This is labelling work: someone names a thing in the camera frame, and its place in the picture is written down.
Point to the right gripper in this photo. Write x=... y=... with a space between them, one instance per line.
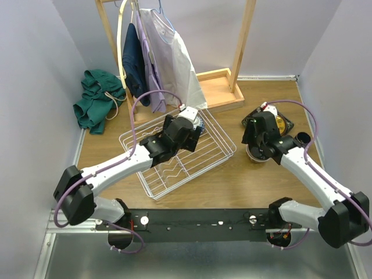
x=247 y=137

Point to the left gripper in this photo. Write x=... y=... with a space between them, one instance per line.
x=193 y=139

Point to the blue white patterned bowl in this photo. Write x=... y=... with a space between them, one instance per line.
x=198 y=123

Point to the amber glass plate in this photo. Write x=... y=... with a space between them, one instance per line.
x=281 y=124

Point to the beige ceramic bowl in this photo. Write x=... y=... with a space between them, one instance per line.
x=256 y=155

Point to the black floral square plate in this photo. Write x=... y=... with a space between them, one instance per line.
x=290 y=124

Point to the dark blue cup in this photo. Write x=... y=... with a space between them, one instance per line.
x=303 y=138

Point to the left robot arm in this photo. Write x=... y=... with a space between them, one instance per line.
x=77 y=193

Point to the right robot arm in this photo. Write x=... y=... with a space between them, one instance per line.
x=342 y=216

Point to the wooden clothes rack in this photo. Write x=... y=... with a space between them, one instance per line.
x=219 y=86

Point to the lavender shirt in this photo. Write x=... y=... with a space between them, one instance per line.
x=152 y=76

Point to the white t-shirt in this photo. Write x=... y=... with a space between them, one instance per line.
x=177 y=73

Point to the navy blue garment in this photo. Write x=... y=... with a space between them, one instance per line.
x=133 y=63

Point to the green hoodie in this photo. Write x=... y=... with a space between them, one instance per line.
x=102 y=92

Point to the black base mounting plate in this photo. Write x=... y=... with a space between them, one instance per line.
x=204 y=225

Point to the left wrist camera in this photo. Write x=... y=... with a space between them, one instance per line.
x=188 y=113

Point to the white wire dish rack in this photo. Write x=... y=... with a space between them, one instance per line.
x=214 y=147

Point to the blue wire hanger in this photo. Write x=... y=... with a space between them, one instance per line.
x=163 y=18

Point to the aluminium frame rail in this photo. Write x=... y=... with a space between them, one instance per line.
x=49 y=239

